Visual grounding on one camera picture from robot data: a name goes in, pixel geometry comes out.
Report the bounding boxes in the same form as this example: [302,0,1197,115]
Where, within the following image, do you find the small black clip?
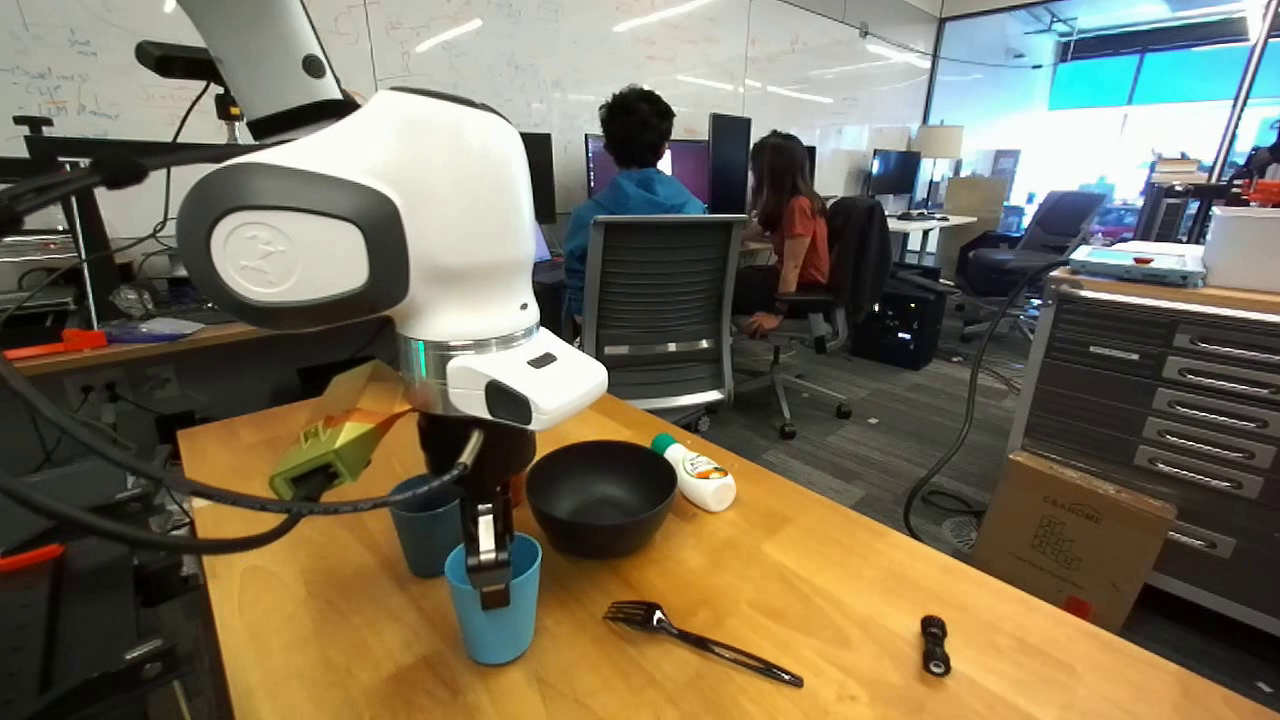
[918,615,950,677]

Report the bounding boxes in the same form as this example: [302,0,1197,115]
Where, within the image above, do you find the person in blue hoodie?
[564,86,705,322]

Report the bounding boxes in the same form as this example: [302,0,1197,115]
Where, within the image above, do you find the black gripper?
[416,418,537,614]

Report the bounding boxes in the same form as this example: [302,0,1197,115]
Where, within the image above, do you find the black plastic spoon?
[602,602,803,688]

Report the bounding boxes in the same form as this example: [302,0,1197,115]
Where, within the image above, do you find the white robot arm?
[175,0,550,609]

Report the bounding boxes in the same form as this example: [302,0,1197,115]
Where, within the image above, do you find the light blue plastic cup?
[443,538,545,670]

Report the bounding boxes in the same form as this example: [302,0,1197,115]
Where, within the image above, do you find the white bottle green cap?
[651,434,734,511]

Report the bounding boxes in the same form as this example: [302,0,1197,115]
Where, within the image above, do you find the grey drawer cabinet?
[1010,274,1280,637]

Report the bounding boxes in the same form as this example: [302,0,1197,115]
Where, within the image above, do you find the grey mesh office chair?
[579,213,741,412]

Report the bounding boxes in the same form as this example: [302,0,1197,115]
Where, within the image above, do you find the dark teal plastic cup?
[391,478,461,579]

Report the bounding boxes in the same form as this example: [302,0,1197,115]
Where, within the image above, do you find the person in red shirt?
[734,133,831,336]

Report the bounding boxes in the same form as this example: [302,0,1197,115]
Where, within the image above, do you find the cardboard box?
[972,451,1174,634]

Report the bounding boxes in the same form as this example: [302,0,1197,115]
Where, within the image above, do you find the black bowl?
[522,442,677,560]

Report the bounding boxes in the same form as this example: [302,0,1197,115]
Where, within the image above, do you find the black office chair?
[954,194,1102,298]

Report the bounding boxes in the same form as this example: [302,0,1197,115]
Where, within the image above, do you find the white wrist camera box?
[398,328,608,434]

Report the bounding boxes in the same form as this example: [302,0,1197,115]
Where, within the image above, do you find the black camera on stand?
[134,41,219,79]

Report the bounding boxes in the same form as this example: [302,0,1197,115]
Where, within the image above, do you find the green yellow connector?
[268,407,398,501]

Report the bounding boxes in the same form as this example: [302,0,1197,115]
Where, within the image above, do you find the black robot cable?
[0,358,488,560]

